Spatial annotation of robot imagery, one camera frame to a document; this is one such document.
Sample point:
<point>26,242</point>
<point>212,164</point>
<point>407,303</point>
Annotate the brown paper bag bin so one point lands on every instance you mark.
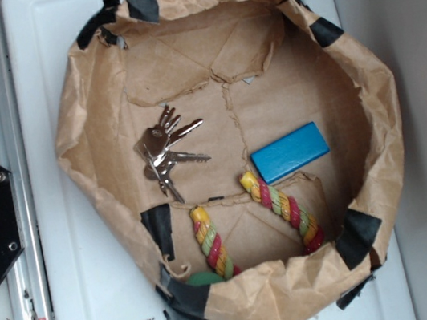
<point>254,71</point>

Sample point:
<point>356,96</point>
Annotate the blue wooden block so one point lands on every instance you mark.
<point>285,155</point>

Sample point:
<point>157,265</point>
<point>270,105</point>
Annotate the aluminium rail frame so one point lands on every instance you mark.
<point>26,281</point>

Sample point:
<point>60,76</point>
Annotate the green ball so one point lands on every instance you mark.
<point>204,279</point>

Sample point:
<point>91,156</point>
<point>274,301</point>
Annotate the silver key bunch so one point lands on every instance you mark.
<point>155,148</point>

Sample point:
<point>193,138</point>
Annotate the multicolour twisted rope toy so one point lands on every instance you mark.
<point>278,202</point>

